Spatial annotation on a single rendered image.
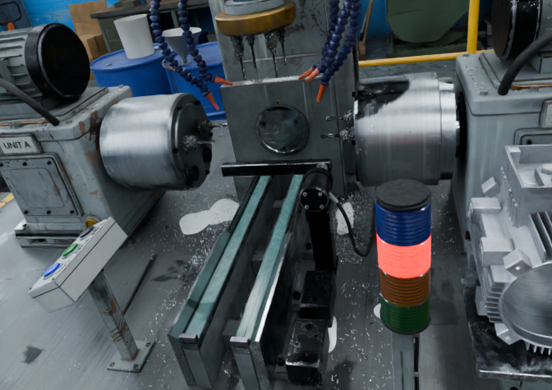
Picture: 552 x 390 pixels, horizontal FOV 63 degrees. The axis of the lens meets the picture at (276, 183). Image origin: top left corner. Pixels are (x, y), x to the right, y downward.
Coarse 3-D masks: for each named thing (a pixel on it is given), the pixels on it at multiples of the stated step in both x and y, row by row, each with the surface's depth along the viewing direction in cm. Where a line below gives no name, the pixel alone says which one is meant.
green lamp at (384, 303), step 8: (384, 304) 56; (392, 304) 54; (424, 304) 54; (384, 312) 56; (392, 312) 55; (400, 312) 54; (408, 312) 54; (416, 312) 54; (424, 312) 54; (384, 320) 57; (392, 320) 56; (400, 320) 55; (408, 320) 54; (416, 320) 55; (424, 320) 55; (400, 328) 55; (408, 328) 55; (416, 328) 55
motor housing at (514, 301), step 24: (504, 216) 65; (528, 216) 60; (480, 240) 66; (528, 240) 59; (480, 264) 64; (504, 288) 58; (528, 288) 70; (504, 312) 62; (528, 312) 66; (528, 336) 62
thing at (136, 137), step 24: (144, 96) 115; (168, 96) 110; (192, 96) 116; (120, 120) 108; (144, 120) 106; (168, 120) 105; (192, 120) 115; (120, 144) 107; (144, 144) 105; (168, 144) 104; (192, 144) 108; (120, 168) 109; (144, 168) 108; (168, 168) 106; (192, 168) 113
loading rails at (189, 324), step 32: (256, 192) 113; (288, 192) 110; (256, 224) 106; (288, 224) 97; (224, 256) 93; (256, 256) 103; (288, 256) 90; (192, 288) 83; (224, 288) 86; (256, 288) 83; (288, 288) 90; (192, 320) 78; (224, 320) 86; (256, 320) 76; (288, 320) 89; (192, 352) 75; (224, 352) 85; (256, 352) 72; (192, 384) 81; (256, 384) 76
